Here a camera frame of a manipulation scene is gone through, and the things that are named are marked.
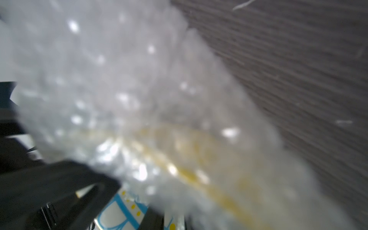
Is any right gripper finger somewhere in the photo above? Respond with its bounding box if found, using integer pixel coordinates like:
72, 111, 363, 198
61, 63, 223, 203
138, 208, 164, 230

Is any yellow patterned bowl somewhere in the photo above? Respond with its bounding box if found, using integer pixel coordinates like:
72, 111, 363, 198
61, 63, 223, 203
85, 125, 275, 230

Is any bubble wrap sheet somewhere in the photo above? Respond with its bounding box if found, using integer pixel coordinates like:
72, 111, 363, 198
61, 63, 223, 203
1, 1, 355, 230

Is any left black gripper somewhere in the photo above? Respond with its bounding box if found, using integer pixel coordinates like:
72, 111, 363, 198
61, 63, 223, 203
1, 81, 120, 230

